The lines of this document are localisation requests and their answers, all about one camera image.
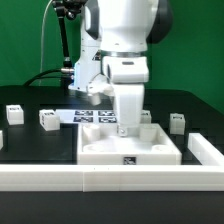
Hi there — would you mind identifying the black camera stand pole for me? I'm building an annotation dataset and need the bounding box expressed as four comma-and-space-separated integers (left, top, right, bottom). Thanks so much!
51, 0, 84, 88

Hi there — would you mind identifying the black base cable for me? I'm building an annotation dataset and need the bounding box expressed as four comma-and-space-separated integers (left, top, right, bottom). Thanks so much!
22, 68, 75, 88

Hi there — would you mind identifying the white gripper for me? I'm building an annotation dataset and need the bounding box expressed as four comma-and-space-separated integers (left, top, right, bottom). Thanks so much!
87, 56, 149, 137

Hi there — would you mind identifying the white fence wall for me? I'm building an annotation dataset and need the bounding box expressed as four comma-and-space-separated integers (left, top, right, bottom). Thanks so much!
0, 165, 224, 192
188, 133, 224, 167

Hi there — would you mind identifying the white front fence wall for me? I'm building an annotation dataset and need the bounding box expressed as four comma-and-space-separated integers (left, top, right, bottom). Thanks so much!
0, 165, 224, 192

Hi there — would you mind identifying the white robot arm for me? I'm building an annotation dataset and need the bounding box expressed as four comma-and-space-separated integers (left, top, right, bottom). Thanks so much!
69, 0, 173, 137

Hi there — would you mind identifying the grey hanging cable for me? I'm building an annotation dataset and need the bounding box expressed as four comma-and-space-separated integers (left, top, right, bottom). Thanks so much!
38, 0, 54, 87

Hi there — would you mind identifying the white marker tag sheet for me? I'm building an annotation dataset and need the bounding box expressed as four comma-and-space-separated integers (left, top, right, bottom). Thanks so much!
56, 109, 117, 124

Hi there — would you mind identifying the white right fence wall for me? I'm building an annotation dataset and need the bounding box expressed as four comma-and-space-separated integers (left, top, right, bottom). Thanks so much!
188, 133, 224, 167

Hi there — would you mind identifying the white square tabletop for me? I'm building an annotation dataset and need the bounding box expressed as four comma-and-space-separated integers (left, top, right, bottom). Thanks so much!
77, 123, 182, 165

